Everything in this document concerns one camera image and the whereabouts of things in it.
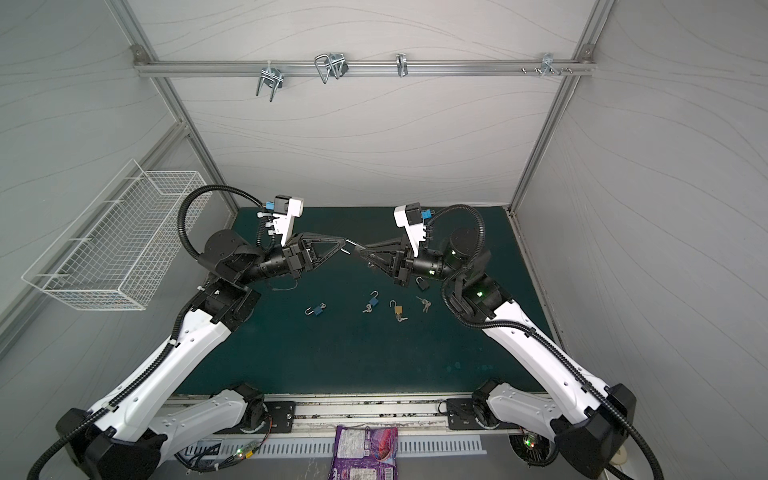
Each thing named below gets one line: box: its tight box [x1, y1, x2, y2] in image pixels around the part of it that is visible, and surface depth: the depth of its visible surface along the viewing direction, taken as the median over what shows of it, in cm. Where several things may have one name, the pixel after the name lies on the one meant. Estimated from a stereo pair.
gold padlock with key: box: [389, 300, 408, 322], surface depth 94 cm
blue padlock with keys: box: [362, 290, 379, 313], surface depth 95 cm
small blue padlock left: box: [304, 302, 327, 316], surface depth 94 cm
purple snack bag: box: [328, 425, 399, 480], surface depth 69 cm
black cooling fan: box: [508, 430, 558, 466], surface depth 73 cm
